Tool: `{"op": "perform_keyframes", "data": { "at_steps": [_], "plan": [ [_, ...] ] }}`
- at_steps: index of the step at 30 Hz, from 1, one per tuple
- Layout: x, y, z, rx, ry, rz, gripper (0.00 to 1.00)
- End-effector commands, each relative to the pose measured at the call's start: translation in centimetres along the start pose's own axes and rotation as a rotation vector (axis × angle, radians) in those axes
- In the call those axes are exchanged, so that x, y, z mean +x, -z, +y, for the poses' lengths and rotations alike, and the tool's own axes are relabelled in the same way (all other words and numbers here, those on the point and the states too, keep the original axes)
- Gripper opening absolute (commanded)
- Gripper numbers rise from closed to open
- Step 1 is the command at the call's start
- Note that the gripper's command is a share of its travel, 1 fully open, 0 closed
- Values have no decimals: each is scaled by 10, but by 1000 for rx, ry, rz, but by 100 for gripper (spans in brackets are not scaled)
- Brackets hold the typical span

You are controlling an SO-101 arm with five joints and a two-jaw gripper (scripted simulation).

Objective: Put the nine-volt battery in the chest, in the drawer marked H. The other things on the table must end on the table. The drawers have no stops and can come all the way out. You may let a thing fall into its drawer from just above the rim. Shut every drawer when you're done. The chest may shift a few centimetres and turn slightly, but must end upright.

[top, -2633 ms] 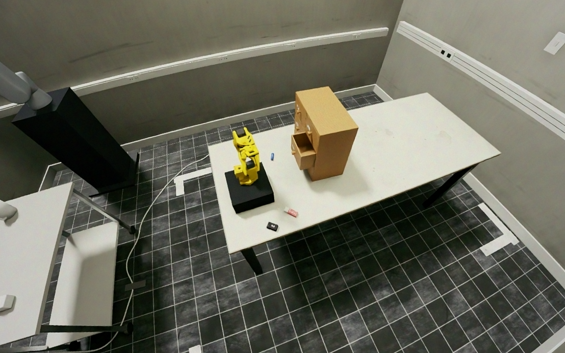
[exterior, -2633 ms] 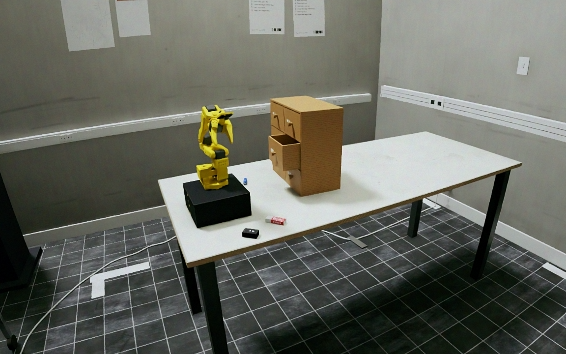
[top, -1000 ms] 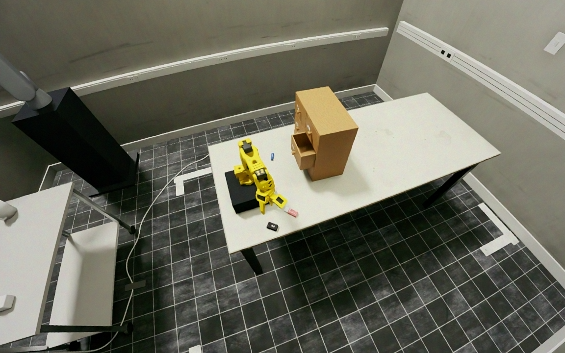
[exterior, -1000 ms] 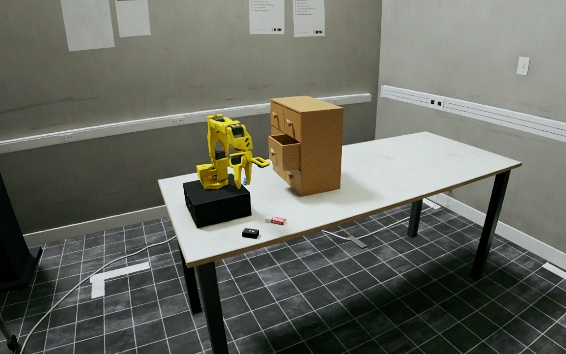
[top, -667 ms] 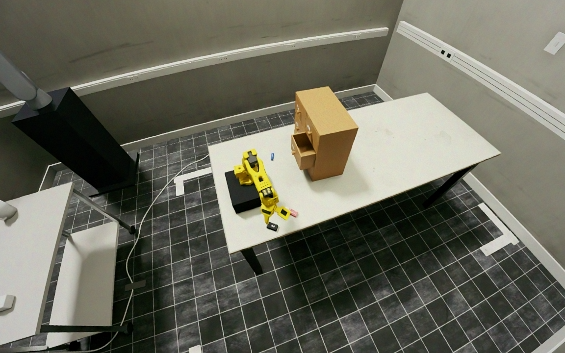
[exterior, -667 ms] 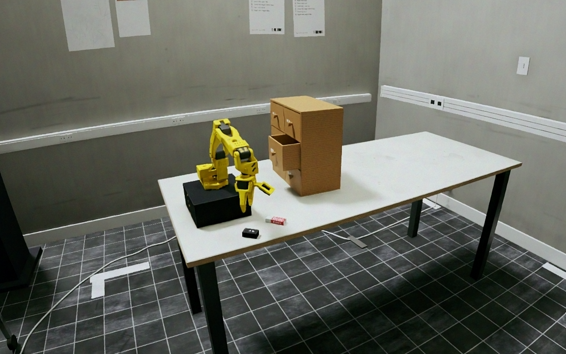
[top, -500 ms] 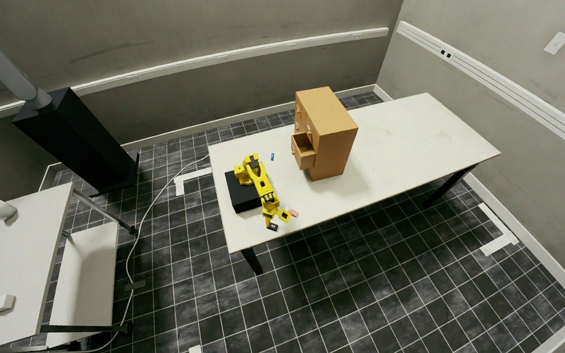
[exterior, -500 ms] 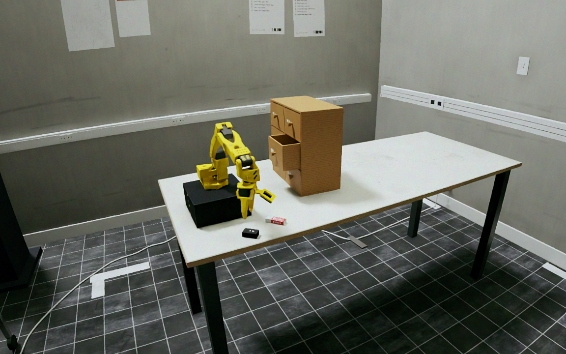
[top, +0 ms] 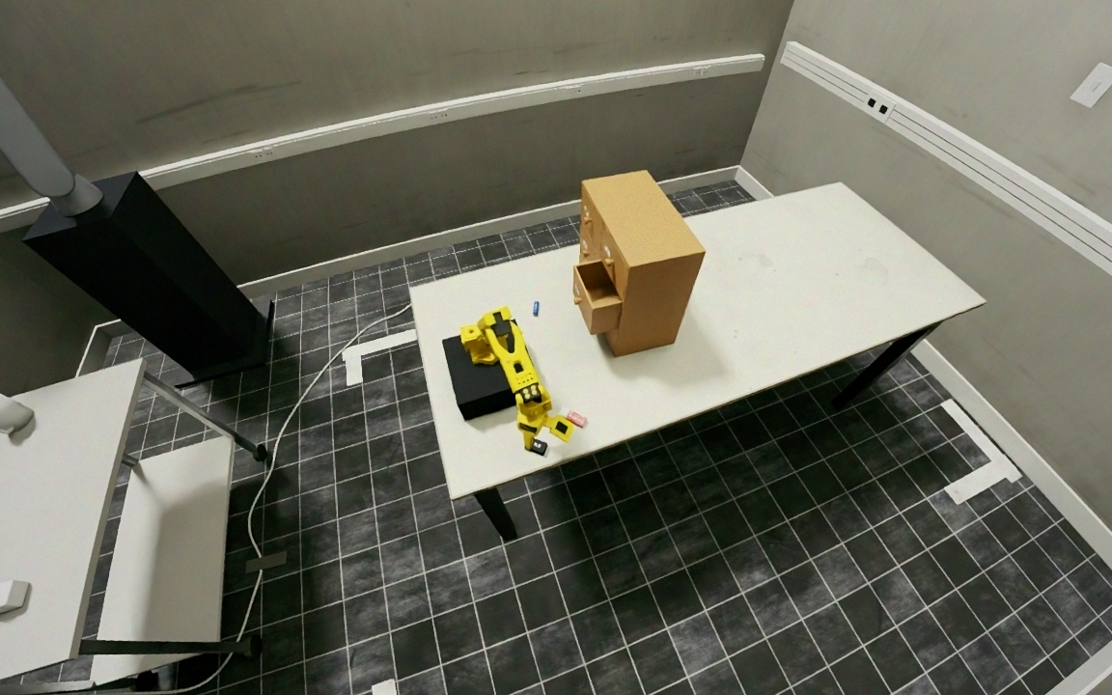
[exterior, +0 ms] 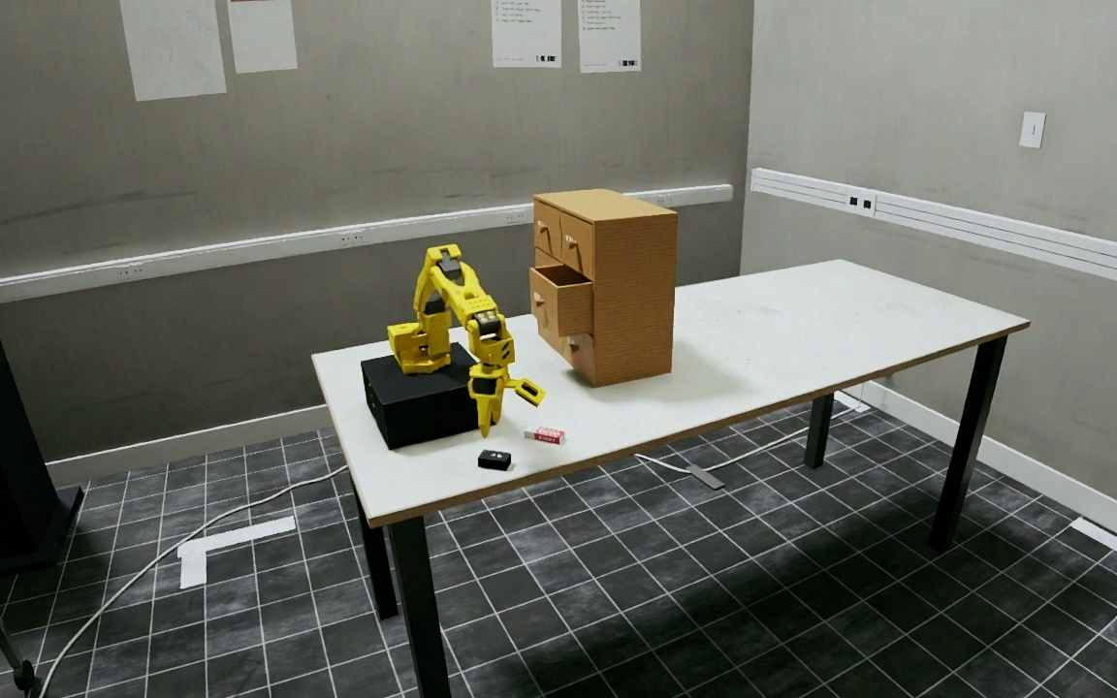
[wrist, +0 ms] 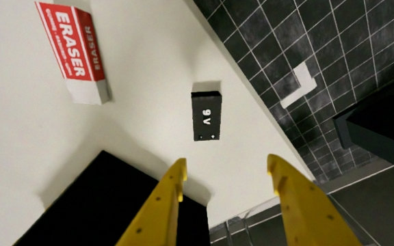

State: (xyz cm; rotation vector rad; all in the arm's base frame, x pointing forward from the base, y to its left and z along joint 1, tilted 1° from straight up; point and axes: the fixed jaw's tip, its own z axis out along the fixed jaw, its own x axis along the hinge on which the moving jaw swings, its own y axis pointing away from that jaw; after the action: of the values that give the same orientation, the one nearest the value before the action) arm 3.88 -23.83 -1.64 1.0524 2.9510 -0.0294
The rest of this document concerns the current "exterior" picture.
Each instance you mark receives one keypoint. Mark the brown wooden chest of drawers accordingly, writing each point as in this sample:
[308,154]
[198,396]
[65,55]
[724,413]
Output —
[634,281]

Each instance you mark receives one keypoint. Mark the red and white eraser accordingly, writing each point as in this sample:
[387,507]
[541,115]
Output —
[544,434]

